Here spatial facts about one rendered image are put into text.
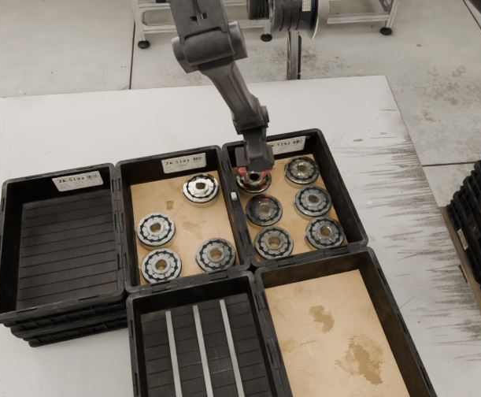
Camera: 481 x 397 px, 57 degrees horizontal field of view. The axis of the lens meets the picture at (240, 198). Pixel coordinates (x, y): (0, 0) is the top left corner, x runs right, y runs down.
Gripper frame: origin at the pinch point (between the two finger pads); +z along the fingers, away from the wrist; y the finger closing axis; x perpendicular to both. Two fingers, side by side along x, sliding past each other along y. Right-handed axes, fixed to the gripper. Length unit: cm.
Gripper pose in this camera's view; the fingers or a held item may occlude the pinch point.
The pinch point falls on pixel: (253, 175)
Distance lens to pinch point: 128.6
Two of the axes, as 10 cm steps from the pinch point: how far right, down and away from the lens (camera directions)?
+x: -1.0, -8.3, 5.4
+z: 0.1, 5.5, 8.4
